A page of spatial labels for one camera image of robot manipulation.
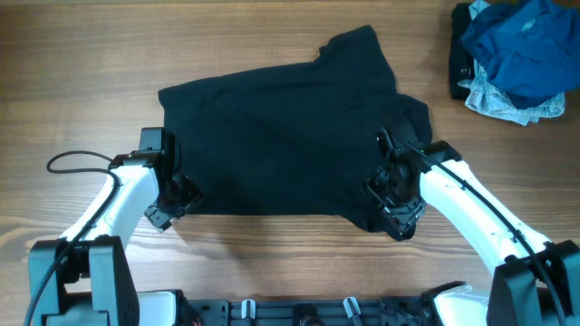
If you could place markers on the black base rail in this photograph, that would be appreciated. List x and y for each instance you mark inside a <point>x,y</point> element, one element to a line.
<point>387,311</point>

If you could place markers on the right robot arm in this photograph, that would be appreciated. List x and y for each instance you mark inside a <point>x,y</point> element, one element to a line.
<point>534,280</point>

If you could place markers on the blue garment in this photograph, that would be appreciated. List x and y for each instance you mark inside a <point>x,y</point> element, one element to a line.
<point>529,49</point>

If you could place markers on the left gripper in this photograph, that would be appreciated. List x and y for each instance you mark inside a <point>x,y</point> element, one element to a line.
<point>191,196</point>

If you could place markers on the light grey garment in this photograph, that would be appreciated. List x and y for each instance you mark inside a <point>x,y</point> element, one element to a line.
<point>489,100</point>

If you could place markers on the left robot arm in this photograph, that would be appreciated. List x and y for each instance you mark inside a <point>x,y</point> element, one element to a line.
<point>83,277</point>

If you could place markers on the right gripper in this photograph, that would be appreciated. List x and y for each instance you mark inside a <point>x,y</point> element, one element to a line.
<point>402,213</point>

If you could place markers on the black garment in pile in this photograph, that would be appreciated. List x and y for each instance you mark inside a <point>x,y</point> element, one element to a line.
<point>461,64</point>

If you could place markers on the black polo shirt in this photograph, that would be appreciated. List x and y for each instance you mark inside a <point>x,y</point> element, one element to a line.
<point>297,139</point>

